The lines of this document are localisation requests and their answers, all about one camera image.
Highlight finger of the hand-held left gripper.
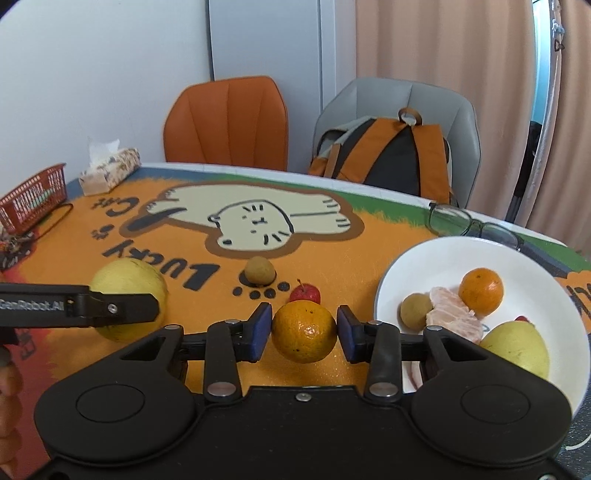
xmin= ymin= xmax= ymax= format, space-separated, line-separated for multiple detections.
xmin=75 ymin=285 xmax=161 ymax=330

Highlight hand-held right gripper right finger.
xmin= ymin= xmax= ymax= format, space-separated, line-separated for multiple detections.
xmin=336 ymin=304 xmax=489 ymax=405

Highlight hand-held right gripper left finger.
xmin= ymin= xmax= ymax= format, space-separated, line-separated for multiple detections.
xmin=118 ymin=302 xmax=274 ymax=404

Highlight yellow-green pear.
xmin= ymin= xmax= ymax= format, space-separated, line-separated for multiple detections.
xmin=89 ymin=258 xmax=168 ymax=343
xmin=479 ymin=320 xmax=551 ymax=382

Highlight orange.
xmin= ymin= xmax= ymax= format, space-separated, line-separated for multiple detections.
xmin=458 ymin=268 xmax=505 ymax=318
xmin=271 ymin=300 xmax=338 ymax=364

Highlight peeled pomelo piece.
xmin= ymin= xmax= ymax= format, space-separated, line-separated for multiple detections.
xmin=425 ymin=286 xmax=490 ymax=345

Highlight white round plate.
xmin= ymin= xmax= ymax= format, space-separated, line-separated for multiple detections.
xmin=373 ymin=236 xmax=585 ymax=416

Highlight person's left hand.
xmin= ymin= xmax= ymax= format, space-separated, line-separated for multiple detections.
xmin=0 ymin=366 xmax=24 ymax=462

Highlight cat print table mat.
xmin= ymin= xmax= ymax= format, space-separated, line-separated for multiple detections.
xmin=0 ymin=165 xmax=591 ymax=480

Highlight red plastic basket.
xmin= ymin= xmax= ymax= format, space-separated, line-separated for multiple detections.
xmin=0 ymin=163 xmax=68 ymax=235

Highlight patterned tissue box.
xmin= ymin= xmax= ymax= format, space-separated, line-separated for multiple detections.
xmin=78 ymin=137 xmax=141 ymax=197

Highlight black-framed glasses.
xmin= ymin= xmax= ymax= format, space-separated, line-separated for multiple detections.
xmin=427 ymin=202 xmax=523 ymax=253

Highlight orange and black backpack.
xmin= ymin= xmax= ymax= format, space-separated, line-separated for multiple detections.
xmin=308 ymin=107 xmax=455 ymax=206

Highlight orange chair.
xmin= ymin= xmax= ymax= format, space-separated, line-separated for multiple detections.
xmin=163 ymin=76 xmax=289 ymax=172

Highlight grey chair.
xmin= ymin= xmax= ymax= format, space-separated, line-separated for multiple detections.
xmin=313 ymin=78 xmax=481 ymax=209

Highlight white refrigerator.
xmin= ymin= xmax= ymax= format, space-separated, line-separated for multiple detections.
xmin=207 ymin=0 xmax=357 ymax=175

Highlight pink curtain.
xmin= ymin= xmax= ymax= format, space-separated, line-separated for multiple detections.
xmin=355 ymin=0 xmax=542 ymax=227
xmin=542 ymin=0 xmax=591 ymax=260

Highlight black cord keychain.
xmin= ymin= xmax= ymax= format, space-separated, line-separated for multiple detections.
xmin=0 ymin=202 xmax=75 ymax=271

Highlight sliding door frame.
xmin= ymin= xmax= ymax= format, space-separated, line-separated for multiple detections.
xmin=505 ymin=0 xmax=567 ymax=225

